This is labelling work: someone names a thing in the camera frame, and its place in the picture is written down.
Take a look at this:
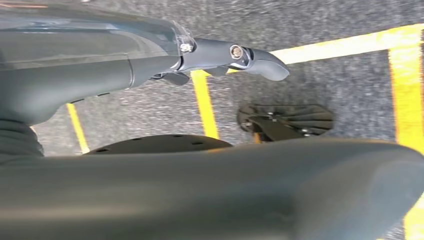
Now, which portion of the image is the dark perforated robot leg cover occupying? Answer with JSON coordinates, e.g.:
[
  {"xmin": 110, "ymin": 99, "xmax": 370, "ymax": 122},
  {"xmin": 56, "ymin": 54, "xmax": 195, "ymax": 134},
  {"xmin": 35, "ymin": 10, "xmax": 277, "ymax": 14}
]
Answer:
[{"xmin": 85, "ymin": 134, "xmax": 233, "ymax": 156}]

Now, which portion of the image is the black robot left foot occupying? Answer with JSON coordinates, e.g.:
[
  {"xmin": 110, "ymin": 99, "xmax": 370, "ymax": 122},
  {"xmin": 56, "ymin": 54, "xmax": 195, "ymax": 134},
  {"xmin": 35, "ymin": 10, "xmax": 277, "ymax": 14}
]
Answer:
[{"xmin": 236, "ymin": 104, "xmax": 335, "ymax": 143}]

